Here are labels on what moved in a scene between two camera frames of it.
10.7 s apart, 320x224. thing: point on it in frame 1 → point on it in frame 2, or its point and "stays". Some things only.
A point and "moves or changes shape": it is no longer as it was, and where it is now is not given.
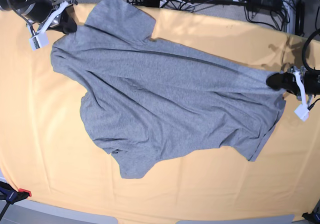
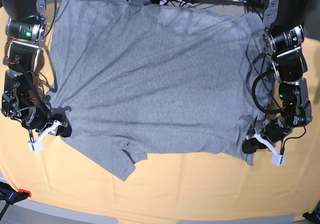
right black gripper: (288, 80) → (274, 130)
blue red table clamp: (10, 195) stays
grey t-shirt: (145, 100) moves or changes shape
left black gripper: (40, 11) → (43, 118)
